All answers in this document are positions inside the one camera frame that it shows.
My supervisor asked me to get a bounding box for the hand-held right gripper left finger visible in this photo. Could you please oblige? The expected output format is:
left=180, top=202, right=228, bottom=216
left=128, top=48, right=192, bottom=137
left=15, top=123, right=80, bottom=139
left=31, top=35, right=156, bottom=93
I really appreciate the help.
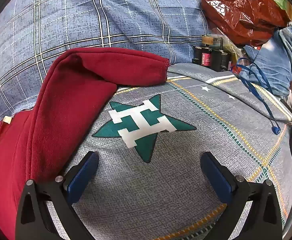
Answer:
left=15, top=151, right=100, bottom=240

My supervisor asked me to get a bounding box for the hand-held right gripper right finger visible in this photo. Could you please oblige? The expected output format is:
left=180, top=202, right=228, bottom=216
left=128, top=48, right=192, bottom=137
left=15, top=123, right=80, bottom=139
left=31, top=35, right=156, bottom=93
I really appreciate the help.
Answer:
left=200, top=151, right=283, bottom=240

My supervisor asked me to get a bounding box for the dark red garment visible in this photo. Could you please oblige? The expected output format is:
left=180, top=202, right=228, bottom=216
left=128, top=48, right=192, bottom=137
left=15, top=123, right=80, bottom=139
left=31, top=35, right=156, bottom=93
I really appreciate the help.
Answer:
left=0, top=47, right=171, bottom=240

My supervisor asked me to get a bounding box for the grey star print bedsheet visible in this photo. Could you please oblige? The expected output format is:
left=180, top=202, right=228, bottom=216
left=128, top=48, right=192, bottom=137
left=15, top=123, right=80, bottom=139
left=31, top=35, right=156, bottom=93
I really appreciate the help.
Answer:
left=46, top=62, right=292, bottom=240

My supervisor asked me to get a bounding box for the blue denim cloth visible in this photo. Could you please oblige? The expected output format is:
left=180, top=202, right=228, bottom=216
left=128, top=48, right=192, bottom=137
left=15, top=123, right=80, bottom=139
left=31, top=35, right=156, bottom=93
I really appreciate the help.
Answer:
left=237, top=22, right=292, bottom=97

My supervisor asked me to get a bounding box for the blue plaid pillow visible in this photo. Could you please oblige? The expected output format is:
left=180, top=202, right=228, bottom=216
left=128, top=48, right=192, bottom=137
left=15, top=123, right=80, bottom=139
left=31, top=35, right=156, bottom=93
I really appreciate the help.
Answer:
left=0, top=0, right=211, bottom=128

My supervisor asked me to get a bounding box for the red plastic bag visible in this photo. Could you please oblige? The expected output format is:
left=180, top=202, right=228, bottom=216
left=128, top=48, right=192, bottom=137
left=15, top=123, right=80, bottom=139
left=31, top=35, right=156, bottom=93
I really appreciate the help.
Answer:
left=200, top=0, right=290, bottom=47

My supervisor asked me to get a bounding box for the blue cord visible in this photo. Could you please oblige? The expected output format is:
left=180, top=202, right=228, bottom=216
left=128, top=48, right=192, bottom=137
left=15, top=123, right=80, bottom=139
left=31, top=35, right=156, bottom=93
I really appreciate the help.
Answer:
left=231, top=57, right=281, bottom=135

